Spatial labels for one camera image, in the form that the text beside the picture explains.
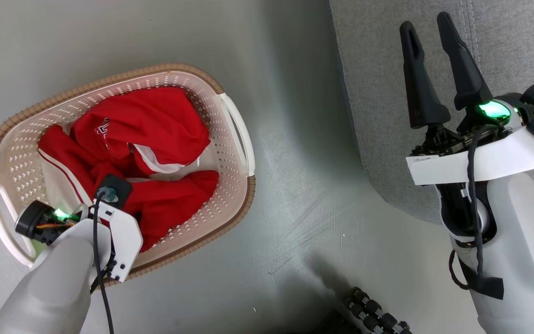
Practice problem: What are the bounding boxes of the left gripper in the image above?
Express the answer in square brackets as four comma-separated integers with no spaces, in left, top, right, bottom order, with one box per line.
[15,200,143,282]

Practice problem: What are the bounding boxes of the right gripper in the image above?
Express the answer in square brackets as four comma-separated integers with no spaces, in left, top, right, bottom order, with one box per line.
[399,12,534,186]

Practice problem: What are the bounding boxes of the red white striped shorts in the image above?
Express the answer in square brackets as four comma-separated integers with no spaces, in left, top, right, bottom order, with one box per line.
[38,124,220,253]

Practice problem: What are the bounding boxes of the cream perforated plastic laundry basket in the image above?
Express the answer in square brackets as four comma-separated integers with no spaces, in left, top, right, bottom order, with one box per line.
[0,63,256,283]

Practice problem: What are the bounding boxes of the grey fabric sofa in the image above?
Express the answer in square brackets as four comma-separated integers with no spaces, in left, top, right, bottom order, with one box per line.
[330,0,534,224]

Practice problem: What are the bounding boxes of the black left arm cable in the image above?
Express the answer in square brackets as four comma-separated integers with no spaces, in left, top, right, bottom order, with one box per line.
[91,188,115,334]

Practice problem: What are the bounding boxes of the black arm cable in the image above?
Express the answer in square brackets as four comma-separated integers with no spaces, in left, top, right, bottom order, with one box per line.
[448,124,504,300]
[91,188,115,334]

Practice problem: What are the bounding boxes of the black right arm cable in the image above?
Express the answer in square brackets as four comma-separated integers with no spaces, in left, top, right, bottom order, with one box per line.
[448,124,504,300]

